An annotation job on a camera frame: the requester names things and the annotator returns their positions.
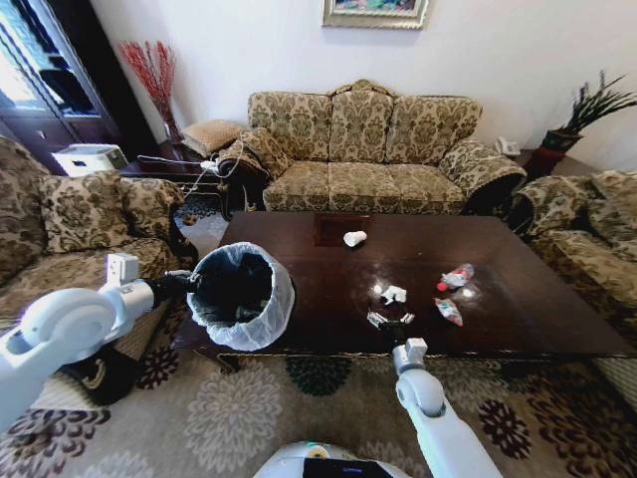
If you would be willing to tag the crumpled white tissue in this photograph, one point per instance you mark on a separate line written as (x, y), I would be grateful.
(392, 294)

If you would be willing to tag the floral three-seat sofa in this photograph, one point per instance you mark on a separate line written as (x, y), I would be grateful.
(368, 169)

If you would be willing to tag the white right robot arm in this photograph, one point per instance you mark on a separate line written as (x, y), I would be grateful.
(423, 393)

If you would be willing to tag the red and white wrapper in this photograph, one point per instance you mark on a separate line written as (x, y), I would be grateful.
(448, 311)

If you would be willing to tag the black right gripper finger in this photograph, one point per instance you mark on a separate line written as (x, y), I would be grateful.
(408, 318)
(375, 318)

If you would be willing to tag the floral armchair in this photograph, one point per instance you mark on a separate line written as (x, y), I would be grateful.
(587, 234)

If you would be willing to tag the floral sofa with cushion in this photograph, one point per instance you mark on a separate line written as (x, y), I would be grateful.
(30, 269)

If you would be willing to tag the dark wooden cabinet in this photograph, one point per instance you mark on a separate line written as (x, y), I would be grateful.
(60, 74)

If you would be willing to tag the black bag with gold print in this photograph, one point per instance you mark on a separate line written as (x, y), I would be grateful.
(107, 373)

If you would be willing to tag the white robot front shell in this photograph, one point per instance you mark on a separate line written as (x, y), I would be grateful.
(328, 460)

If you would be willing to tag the tan woven cushion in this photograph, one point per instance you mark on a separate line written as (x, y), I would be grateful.
(211, 134)

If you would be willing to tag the green potted plant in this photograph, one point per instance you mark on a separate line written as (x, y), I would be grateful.
(587, 109)

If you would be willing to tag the white power strip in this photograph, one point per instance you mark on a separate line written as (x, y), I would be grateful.
(209, 163)

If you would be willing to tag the white box appliance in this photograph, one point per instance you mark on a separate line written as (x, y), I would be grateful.
(87, 159)

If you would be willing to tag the crushed bottle with red cap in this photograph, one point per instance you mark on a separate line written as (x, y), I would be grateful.
(455, 278)

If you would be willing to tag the framed painting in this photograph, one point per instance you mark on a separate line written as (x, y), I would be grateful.
(375, 12)

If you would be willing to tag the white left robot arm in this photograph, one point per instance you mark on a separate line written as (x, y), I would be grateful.
(64, 318)

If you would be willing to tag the dark wooden side table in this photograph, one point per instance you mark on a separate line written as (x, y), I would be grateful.
(169, 171)

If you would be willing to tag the red branch decoration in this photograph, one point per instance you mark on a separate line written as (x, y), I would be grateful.
(154, 79)

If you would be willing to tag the floral patterned rug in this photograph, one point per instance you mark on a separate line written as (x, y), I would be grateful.
(224, 413)

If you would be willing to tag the dark wooden coffee table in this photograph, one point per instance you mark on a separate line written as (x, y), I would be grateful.
(497, 318)

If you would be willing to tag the trash bin with white liner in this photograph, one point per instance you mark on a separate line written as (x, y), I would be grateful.
(259, 318)

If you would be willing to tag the floral square cushion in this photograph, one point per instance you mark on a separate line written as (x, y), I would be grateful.
(84, 211)

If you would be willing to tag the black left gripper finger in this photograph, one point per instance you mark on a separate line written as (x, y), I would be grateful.
(180, 273)
(193, 294)

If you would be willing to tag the crumpled white paper cup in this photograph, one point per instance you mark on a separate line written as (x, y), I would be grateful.
(354, 239)

